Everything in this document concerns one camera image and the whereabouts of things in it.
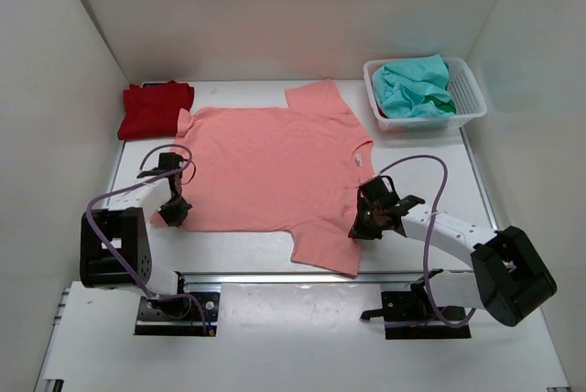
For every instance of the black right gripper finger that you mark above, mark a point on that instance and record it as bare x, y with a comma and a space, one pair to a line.
372, 231
358, 229

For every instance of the folded red t-shirt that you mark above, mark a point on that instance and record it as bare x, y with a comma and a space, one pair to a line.
153, 111

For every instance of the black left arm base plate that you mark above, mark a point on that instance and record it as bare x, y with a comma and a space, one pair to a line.
179, 317

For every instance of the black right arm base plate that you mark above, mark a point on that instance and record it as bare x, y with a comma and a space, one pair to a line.
408, 315

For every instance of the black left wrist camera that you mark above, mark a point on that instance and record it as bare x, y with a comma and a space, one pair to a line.
167, 162

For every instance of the teal t-shirt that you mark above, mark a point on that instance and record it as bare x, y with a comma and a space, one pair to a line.
400, 87

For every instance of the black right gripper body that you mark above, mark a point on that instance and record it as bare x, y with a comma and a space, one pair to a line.
373, 212

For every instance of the pink t-shirt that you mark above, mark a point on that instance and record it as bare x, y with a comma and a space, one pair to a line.
293, 169

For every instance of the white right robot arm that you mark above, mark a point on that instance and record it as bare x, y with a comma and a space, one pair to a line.
505, 277

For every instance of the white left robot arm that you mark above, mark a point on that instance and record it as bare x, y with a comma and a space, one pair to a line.
115, 249

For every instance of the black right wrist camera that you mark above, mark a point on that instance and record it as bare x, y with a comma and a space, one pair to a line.
380, 186

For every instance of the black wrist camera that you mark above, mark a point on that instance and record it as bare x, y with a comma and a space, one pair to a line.
380, 186
167, 162

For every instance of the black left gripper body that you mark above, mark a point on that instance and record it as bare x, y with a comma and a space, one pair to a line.
174, 201

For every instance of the white plastic basket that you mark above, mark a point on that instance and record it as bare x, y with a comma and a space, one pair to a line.
462, 86

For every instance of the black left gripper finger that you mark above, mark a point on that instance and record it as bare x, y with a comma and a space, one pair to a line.
183, 208
167, 217

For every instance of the green t-shirt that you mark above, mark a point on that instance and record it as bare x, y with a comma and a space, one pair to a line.
441, 106

